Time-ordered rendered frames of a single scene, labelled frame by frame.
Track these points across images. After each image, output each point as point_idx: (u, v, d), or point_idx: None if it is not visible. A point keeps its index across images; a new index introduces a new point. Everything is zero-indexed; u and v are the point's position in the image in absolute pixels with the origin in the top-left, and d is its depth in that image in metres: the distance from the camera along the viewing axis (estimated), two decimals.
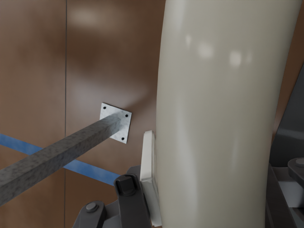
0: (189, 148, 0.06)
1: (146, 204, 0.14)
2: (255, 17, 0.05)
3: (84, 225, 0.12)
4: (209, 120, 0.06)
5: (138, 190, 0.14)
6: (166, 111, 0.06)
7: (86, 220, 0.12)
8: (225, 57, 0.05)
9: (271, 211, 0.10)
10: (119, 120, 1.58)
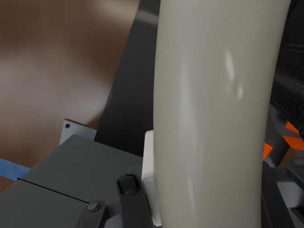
0: (185, 135, 0.06)
1: (148, 204, 0.14)
2: (247, 5, 0.05)
3: (86, 225, 0.12)
4: (204, 106, 0.06)
5: (140, 189, 0.14)
6: (163, 99, 0.07)
7: (87, 220, 0.12)
8: (218, 45, 0.06)
9: (269, 211, 0.10)
10: None
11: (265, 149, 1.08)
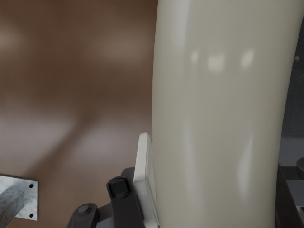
0: (191, 131, 0.05)
1: (140, 206, 0.14)
2: None
3: None
4: (213, 96, 0.05)
5: (131, 192, 0.14)
6: (164, 89, 0.06)
7: (78, 223, 0.12)
8: (232, 20, 0.05)
9: (278, 211, 0.10)
10: (21, 193, 1.18)
11: None
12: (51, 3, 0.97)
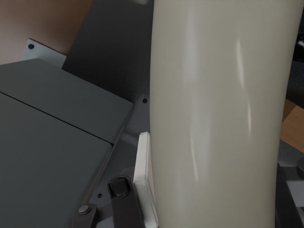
0: (189, 121, 0.05)
1: (140, 206, 0.14)
2: None
3: None
4: (212, 85, 0.05)
5: (131, 192, 0.14)
6: (162, 79, 0.05)
7: (78, 223, 0.12)
8: (231, 6, 0.04)
9: (278, 211, 0.10)
10: None
11: None
12: None
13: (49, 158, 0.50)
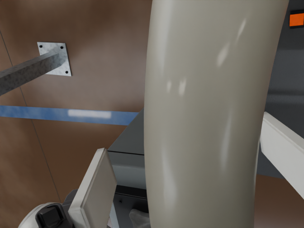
0: None
1: None
2: None
3: None
4: None
5: (64, 220, 0.13)
6: None
7: None
8: None
9: None
10: (56, 54, 1.61)
11: None
12: None
13: None
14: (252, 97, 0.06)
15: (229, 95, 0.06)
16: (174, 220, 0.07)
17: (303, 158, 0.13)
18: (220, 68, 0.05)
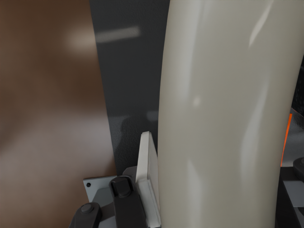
0: None
1: (142, 206, 0.14)
2: None
3: (80, 227, 0.12)
4: None
5: (134, 191, 0.14)
6: None
7: (81, 222, 0.12)
8: None
9: (275, 211, 0.10)
10: None
11: None
12: None
13: None
14: (279, 102, 0.05)
15: (255, 100, 0.05)
16: None
17: None
18: (247, 70, 0.05)
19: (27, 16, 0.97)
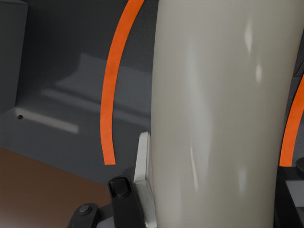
0: None
1: (140, 206, 0.14)
2: None
3: None
4: None
5: (132, 192, 0.14)
6: None
7: (79, 223, 0.12)
8: None
9: (277, 211, 0.10)
10: None
11: None
12: None
13: None
14: (278, 80, 0.05)
15: (254, 77, 0.05)
16: (187, 222, 0.06)
17: None
18: (244, 45, 0.05)
19: None
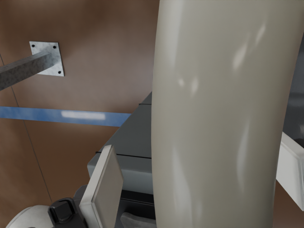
0: None
1: None
2: None
3: None
4: None
5: (76, 214, 0.13)
6: None
7: None
8: None
9: None
10: (49, 53, 1.58)
11: None
12: None
13: None
14: (277, 86, 0.05)
15: (252, 82, 0.05)
16: (186, 225, 0.06)
17: (290, 157, 0.13)
18: (243, 50, 0.05)
19: None
